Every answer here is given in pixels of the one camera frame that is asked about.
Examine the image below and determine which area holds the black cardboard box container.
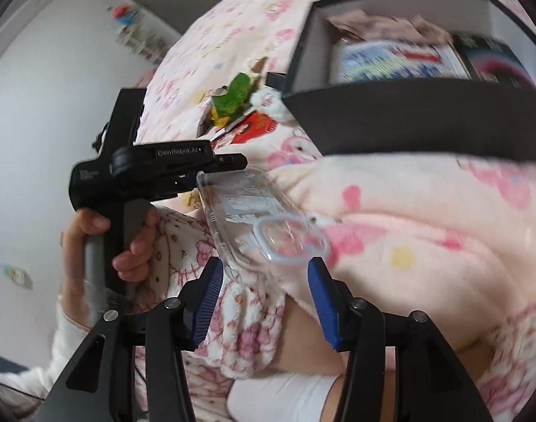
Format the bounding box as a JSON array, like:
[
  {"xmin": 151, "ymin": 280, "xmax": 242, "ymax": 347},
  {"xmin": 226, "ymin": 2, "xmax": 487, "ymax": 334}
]
[{"xmin": 282, "ymin": 0, "xmax": 536, "ymax": 163}]

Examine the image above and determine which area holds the clear phone case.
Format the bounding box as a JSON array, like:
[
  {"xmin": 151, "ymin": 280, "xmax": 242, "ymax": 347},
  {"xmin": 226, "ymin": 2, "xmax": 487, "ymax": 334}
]
[{"xmin": 196, "ymin": 169, "xmax": 331, "ymax": 273}]

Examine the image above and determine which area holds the pink printed blanket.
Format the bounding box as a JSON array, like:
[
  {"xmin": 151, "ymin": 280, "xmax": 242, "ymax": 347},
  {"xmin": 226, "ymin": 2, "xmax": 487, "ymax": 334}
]
[{"xmin": 136, "ymin": 0, "xmax": 536, "ymax": 361}]

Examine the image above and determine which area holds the colourful picture book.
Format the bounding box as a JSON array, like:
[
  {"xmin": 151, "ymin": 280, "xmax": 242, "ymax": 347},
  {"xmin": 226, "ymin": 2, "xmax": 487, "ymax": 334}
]
[{"xmin": 332, "ymin": 39, "xmax": 468, "ymax": 85}]

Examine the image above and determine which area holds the pink patterned pajamas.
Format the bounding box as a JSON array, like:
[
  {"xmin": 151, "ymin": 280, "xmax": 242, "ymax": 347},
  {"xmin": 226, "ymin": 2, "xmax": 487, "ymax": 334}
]
[{"xmin": 131, "ymin": 209, "xmax": 291, "ymax": 422}]

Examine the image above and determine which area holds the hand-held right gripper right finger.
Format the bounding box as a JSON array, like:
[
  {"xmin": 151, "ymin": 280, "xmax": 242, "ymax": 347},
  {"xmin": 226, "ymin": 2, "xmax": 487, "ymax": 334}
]
[{"xmin": 307, "ymin": 256, "xmax": 493, "ymax": 422}]

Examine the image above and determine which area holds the crumpled brown paper bag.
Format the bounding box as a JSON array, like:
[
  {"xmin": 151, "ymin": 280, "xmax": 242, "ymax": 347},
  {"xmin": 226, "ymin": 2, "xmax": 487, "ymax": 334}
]
[{"xmin": 327, "ymin": 9, "xmax": 454, "ymax": 47}]

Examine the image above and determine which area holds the person's left forearm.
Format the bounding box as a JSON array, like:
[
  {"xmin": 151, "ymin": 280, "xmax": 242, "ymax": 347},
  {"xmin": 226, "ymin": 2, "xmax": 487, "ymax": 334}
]
[{"xmin": 0, "ymin": 301, "xmax": 90, "ymax": 407}]

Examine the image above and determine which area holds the red printed packet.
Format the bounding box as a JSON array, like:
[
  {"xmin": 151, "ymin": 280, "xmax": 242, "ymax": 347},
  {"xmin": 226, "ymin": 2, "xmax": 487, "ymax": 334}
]
[{"xmin": 215, "ymin": 112, "xmax": 278, "ymax": 146}]

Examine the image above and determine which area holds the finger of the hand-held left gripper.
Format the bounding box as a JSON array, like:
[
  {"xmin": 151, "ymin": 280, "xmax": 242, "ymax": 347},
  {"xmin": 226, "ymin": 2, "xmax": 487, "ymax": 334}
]
[
  {"xmin": 156, "ymin": 173, "xmax": 200, "ymax": 198},
  {"xmin": 206, "ymin": 153, "xmax": 248, "ymax": 173}
]

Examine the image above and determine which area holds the black box with rainbow arcs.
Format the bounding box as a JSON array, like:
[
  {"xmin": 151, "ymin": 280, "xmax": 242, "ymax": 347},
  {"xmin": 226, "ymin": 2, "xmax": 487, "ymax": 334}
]
[{"xmin": 453, "ymin": 31, "xmax": 536, "ymax": 91}]

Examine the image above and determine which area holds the shelf of small toys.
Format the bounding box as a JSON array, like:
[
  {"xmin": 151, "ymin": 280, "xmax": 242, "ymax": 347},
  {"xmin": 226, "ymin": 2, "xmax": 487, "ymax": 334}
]
[{"xmin": 109, "ymin": 2, "xmax": 168, "ymax": 65}]

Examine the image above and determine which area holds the brown snack wrapper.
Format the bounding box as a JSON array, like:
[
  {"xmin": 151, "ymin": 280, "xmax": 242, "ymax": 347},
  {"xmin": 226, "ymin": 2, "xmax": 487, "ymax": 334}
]
[{"xmin": 249, "ymin": 56, "xmax": 269, "ymax": 81}]

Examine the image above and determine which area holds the green snack packet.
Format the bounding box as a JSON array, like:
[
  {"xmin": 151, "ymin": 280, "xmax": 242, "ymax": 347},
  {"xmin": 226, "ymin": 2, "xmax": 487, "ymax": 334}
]
[{"xmin": 210, "ymin": 72, "xmax": 252, "ymax": 117}]

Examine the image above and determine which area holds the wall outlet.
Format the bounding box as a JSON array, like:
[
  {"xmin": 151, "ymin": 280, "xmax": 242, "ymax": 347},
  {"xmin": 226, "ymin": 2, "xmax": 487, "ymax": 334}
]
[{"xmin": 1, "ymin": 264, "xmax": 33, "ymax": 291}]

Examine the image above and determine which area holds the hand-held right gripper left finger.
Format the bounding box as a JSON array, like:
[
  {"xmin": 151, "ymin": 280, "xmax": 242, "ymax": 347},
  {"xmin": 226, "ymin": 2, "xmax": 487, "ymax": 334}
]
[{"xmin": 36, "ymin": 256, "xmax": 225, "ymax": 422}]

